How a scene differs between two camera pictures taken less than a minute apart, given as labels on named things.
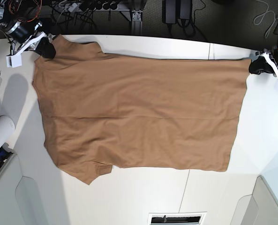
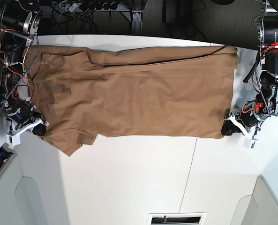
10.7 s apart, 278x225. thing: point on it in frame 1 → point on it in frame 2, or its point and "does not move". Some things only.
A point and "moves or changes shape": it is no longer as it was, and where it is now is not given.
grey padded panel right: (262, 207) does not move
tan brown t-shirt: (100, 110) moves or changes shape
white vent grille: (187, 218) does not move
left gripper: (45, 48) → (22, 118)
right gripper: (276, 62) → (248, 121)
